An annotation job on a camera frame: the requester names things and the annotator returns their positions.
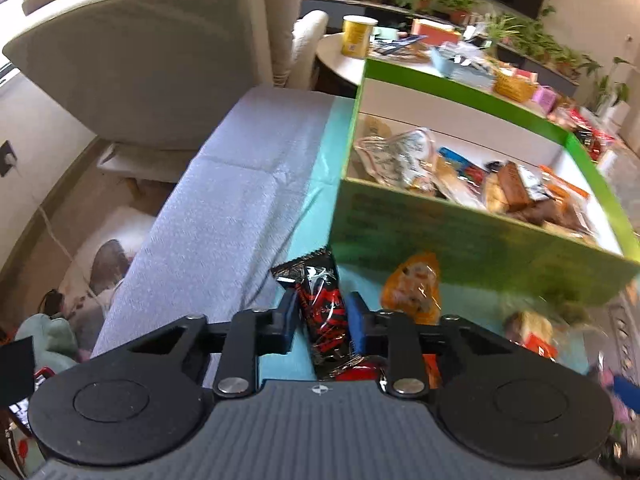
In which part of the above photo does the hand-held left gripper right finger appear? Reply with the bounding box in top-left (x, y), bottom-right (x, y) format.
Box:
top-left (345, 291), bottom-right (512, 398)

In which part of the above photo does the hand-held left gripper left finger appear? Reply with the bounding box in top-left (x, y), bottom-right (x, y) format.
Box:
top-left (126, 290), bottom-right (300, 398)

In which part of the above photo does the black and red snack packet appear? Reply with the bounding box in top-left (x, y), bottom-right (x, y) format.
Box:
top-left (271, 246), bottom-right (351, 381)

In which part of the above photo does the green cardboard box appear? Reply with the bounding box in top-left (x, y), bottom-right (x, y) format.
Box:
top-left (327, 57), bottom-right (640, 307)

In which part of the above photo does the red and blue candy packet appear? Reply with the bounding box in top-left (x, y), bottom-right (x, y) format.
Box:
top-left (437, 146), bottom-right (489, 186)

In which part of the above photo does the clear snack packet orange seal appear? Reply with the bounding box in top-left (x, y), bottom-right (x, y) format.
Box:
top-left (520, 165), bottom-right (601, 241)

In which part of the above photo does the orange cookie snack packet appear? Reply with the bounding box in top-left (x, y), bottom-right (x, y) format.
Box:
top-left (381, 252), bottom-right (444, 326)

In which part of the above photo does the pale biscuit packet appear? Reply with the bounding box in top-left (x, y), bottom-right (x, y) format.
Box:
top-left (434, 162), bottom-right (501, 211)

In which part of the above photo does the silver white snack packet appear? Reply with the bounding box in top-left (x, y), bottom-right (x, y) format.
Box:
top-left (355, 127), bottom-right (437, 192)

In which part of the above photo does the bread packet orange label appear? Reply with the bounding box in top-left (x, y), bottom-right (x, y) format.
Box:
top-left (502, 310), bottom-right (559, 361)

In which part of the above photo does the printed cushion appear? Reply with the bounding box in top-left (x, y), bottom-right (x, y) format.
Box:
top-left (65, 207), bottom-right (157, 352)

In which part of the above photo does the long yellow snack packet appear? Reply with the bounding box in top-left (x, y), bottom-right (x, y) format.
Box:
top-left (361, 115), bottom-right (396, 144)

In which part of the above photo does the brown cake packet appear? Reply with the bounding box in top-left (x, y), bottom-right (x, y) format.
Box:
top-left (492, 160), bottom-right (551, 214)

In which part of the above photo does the teal cloth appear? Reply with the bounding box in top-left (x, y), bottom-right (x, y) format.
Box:
top-left (15, 312), bottom-right (79, 376)

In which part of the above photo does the round white table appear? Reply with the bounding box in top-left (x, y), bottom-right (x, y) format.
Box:
top-left (316, 34), bottom-right (451, 87)

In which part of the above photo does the grey-blue storage basket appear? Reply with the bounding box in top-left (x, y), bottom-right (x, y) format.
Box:
top-left (430, 46), bottom-right (496, 92)

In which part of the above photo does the yellow woven basket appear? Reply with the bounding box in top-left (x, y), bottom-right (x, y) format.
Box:
top-left (494, 69), bottom-right (539, 104)

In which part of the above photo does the yellow can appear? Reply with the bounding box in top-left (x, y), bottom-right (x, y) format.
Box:
top-left (341, 15), bottom-right (379, 59)

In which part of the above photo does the pink box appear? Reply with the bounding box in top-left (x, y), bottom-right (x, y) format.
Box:
top-left (532, 85), bottom-right (559, 114)

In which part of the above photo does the orange tissue box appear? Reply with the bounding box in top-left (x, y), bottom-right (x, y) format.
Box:
top-left (411, 19), bottom-right (462, 48)

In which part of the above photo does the red snack bag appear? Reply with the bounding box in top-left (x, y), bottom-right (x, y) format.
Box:
top-left (572, 110), bottom-right (617, 161)

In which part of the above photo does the beige sofa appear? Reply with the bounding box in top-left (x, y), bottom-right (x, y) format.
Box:
top-left (2, 0), bottom-right (329, 152)

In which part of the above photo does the grey television cabinet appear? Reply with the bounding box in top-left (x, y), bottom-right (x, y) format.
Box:
top-left (300, 0), bottom-right (581, 86)

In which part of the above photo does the spider plant in glass vase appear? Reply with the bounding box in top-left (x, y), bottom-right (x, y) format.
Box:
top-left (475, 12), bottom-right (522, 54)

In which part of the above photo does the tall plant in white pot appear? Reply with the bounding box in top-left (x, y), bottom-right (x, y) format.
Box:
top-left (595, 55), bottom-right (634, 112)

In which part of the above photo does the white cable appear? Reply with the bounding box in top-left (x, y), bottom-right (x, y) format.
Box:
top-left (37, 204), bottom-right (101, 302)

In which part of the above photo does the wall socket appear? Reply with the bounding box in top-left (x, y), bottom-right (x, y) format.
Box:
top-left (0, 140), bottom-right (19, 177)

